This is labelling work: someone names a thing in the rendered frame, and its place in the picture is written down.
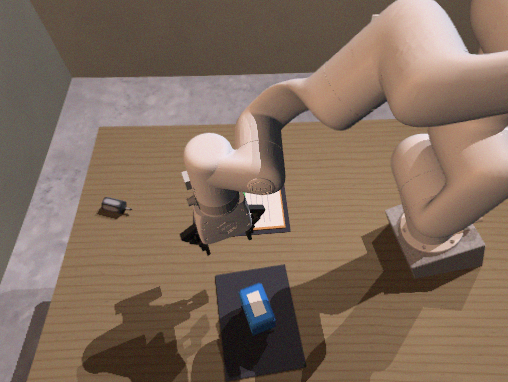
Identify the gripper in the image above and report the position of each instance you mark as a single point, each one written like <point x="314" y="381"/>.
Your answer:
<point x="210" y="229"/>

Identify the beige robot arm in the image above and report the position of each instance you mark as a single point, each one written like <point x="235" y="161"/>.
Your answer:
<point x="413" y="53"/>

